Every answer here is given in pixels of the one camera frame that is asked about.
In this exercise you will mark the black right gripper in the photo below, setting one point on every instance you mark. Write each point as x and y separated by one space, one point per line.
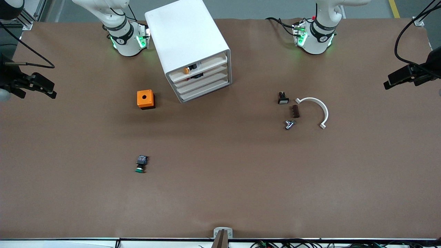
7 78

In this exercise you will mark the aluminium frame profile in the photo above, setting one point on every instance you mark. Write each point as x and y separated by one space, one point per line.
32 15
429 8

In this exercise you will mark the orange button enclosure box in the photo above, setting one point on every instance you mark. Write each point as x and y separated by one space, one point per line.
144 98

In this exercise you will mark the brown upright post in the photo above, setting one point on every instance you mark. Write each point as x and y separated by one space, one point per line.
220 241

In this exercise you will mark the yellow push button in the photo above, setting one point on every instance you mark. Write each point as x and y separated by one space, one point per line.
186 70

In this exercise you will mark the black white square push button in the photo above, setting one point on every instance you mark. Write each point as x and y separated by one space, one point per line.
283 100

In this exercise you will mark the red push button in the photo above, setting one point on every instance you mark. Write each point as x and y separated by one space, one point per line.
196 76

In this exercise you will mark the green push button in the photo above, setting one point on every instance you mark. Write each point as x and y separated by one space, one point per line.
141 163

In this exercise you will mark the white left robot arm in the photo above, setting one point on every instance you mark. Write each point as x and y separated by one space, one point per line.
318 38

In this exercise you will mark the dark brown ribbed block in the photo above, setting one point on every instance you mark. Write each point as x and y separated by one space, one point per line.
295 111

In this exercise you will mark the white table edge rail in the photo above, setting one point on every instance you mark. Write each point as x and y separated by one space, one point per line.
69 243

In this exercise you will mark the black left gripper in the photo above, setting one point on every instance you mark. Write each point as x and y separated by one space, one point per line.
428 69

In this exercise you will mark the metal table edge bracket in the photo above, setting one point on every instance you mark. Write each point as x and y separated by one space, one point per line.
223 231

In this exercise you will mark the metal corner bracket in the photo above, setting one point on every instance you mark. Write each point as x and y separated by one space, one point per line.
418 21

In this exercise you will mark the chrome tee pipe fitting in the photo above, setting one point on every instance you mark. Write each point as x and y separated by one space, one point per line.
288 125

